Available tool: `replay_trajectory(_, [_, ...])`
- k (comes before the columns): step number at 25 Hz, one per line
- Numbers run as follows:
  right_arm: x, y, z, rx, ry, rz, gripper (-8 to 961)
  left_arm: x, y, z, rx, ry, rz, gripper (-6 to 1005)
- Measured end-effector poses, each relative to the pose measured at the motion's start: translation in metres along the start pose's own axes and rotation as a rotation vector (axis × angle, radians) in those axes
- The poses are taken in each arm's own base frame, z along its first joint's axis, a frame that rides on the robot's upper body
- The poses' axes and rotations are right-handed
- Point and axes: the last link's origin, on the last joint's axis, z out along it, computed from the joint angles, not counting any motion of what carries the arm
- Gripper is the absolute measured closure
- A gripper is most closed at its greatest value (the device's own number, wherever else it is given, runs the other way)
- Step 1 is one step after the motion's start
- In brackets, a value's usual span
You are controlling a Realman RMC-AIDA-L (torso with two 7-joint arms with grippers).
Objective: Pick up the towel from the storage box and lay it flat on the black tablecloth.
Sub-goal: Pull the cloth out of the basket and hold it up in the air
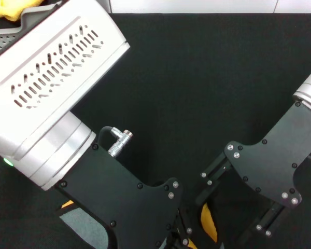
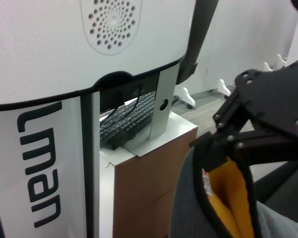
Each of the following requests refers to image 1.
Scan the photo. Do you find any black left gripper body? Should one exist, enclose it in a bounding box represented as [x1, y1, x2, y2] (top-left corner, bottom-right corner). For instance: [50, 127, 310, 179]
[54, 142, 184, 249]

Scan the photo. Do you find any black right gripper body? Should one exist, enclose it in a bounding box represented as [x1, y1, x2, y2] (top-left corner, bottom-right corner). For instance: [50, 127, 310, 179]
[224, 102, 311, 210]

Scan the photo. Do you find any grey yellow black-edged towel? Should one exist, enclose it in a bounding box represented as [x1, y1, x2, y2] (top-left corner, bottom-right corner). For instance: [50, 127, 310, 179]
[55, 199, 220, 249]

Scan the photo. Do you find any grey perforated storage box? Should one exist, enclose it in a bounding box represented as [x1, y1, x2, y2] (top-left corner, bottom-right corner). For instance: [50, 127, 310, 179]
[0, 1, 63, 52]

